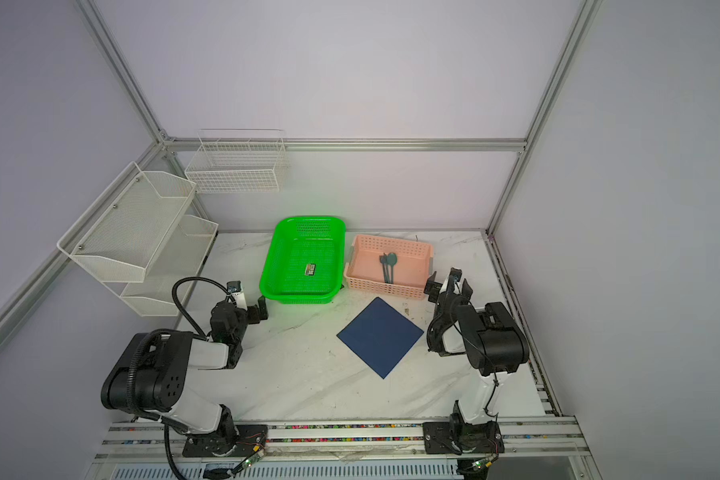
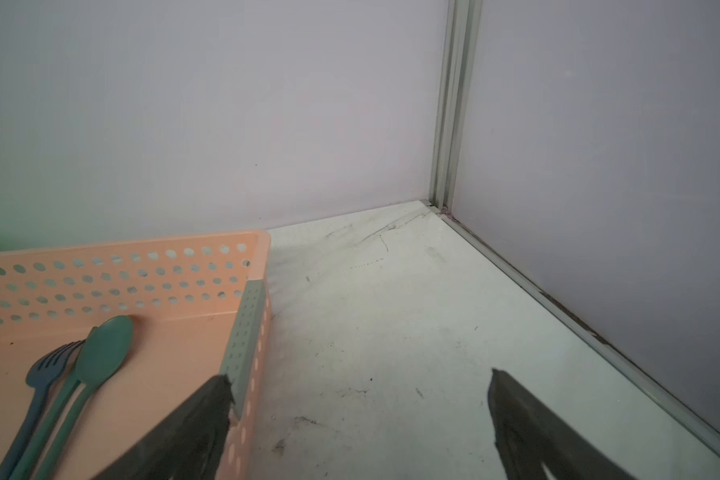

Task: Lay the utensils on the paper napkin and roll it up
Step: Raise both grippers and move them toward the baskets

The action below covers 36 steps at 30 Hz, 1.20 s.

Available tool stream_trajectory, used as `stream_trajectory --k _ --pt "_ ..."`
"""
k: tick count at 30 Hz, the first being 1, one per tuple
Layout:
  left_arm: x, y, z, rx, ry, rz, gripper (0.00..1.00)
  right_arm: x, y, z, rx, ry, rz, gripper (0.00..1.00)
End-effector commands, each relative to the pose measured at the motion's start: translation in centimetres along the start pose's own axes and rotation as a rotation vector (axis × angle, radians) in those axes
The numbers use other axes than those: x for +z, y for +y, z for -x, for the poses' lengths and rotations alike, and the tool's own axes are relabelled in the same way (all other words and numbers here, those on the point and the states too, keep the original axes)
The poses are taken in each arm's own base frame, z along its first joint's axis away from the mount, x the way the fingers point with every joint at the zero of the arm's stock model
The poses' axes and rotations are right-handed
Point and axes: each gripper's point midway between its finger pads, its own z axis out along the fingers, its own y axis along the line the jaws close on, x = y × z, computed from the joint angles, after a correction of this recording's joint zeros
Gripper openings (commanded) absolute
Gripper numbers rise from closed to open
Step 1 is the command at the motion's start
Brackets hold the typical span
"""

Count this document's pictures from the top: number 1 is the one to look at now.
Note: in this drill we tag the white mesh shelf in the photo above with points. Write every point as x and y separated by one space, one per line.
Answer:
183 256
120 237

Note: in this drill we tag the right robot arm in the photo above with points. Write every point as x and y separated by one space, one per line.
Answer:
495 348

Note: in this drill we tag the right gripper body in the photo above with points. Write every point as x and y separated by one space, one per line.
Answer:
447 297

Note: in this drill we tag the dark blue paper napkin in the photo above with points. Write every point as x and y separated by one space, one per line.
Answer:
380 336

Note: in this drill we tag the pink plastic basket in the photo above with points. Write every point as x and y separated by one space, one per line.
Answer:
363 271

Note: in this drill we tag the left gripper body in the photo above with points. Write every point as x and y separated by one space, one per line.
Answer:
250 310

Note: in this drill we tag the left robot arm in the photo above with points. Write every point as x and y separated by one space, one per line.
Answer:
149 378

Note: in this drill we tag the white mesh upper shelf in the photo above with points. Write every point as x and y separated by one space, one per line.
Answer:
120 237

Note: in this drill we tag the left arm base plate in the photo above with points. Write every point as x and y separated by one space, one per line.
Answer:
249 438

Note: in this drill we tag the white wire wall basket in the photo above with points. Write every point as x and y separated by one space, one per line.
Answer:
239 161

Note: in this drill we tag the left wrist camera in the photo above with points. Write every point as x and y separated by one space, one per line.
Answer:
236 294

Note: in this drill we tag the green plastic basket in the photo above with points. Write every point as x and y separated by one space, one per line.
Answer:
297 242

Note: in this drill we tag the aluminium mounting rail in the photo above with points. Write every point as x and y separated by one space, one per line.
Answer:
350 441

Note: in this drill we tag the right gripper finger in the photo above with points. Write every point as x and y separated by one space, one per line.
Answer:
432 288
465 289

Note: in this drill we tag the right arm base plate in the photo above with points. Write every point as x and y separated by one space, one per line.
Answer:
463 439

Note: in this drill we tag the white mesh lower shelf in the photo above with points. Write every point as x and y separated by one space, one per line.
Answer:
183 256

